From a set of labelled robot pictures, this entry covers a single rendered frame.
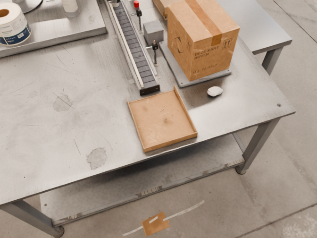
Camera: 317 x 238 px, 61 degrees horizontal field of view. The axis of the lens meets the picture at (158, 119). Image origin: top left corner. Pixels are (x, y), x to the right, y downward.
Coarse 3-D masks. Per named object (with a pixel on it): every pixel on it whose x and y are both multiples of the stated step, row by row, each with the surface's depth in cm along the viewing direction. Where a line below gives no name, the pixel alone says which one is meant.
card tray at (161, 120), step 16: (160, 96) 140; (176, 96) 140; (144, 112) 135; (160, 112) 135; (176, 112) 135; (144, 128) 130; (160, 128) 130; (176, 128) 130; (192, 128) 129; (144, 144) 125; (160, 144) 122
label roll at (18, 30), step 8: (0, 8) 153; (8, 8) 153; (16, 8) 153; (0, 16) 155; (8, 16) 149; (16, 16) 149; (24, 16) 157; (0, 24) 146; (8, 24) 147; (16, 24) 150; (24, 24) 156; (0, 32) 150; (8, 32) 150; (16, 32) 153; (24, 32) 157; (0, 40) 155; (8, 40) 154; (16, 40) 156; (24, 40) 159
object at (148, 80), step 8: (120, 0) 179; (120, 8) 175; (120, 16) 170; (120, 24) 166; (128, 24) 166; (128, 32) 162; (128, 40) 158; (136, 40) 158; (136, 48) 154; (136, 56) 150; (144, 56) 150; (136, 64) 147; (144, 64) 147; (144, 72) 144; (144, 80) 141; (152, 80) 140; (144, 88) 138
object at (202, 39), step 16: (192, 0) 137; (208, 0) 137; (176, 16) 131; (192, 16) 131; (208, 16) 130; (224, 16) 130; (176, 32) 137; (192, 32) 124; (208, 32) 124; (224, 32) 124; (176, 48) 144; (192, 48) 124; (208, 48) 128; (224, 48) 132; (192, 64) 133; (208, 64) 138; (224, 64) 143; (192, 80) 143
